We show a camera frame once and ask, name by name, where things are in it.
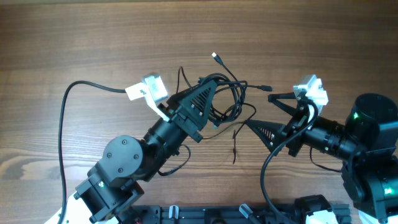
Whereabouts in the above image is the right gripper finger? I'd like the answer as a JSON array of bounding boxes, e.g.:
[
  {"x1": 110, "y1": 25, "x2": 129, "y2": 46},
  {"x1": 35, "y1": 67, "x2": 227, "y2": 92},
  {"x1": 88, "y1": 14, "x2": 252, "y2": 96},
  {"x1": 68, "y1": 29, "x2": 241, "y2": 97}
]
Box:
[
  {"x1": 246, "y1": 119, "x2": 286, "y2": 152},
  {"x1": 267, "y1": 91, "x2": 304, "y2": 118}
]

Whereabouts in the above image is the black cable bundle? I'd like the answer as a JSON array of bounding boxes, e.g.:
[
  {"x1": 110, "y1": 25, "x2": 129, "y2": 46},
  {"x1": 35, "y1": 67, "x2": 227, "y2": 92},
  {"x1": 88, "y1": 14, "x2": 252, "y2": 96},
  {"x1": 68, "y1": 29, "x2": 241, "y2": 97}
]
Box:
[{"x1": 175, "y1": 52, "x2": 274, "y2": 165}]

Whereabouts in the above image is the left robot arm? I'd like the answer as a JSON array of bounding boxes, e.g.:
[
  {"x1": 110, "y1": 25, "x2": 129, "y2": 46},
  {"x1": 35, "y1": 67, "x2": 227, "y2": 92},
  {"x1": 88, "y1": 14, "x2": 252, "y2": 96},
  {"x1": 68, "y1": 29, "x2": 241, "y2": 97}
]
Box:
[{"x1": 48, "y1": 75, "x2": 217, "y2": 223}]

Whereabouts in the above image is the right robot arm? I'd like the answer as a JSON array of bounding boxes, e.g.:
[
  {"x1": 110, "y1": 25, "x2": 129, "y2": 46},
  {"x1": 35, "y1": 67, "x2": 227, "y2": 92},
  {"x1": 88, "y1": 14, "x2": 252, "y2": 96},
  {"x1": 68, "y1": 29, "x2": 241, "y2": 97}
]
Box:
[{"x1": 246, "y1": 93, "x2": 397, "y2": 223}]

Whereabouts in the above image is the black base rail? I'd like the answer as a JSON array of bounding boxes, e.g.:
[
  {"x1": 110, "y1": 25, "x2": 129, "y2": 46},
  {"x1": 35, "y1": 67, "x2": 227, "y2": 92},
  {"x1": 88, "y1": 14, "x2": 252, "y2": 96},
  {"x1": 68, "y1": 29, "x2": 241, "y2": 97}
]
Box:
[{"x1": 120, "y1": 204, "x2": 352, "y2": 224}]

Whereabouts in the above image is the left camera black cable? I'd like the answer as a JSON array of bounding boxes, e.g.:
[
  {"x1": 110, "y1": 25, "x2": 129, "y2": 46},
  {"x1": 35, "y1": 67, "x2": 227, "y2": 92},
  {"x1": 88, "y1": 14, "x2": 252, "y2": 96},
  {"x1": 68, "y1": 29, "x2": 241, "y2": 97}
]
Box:
[{"x1": 55, "y1": 80, "x2": 127, "y2": 224}]

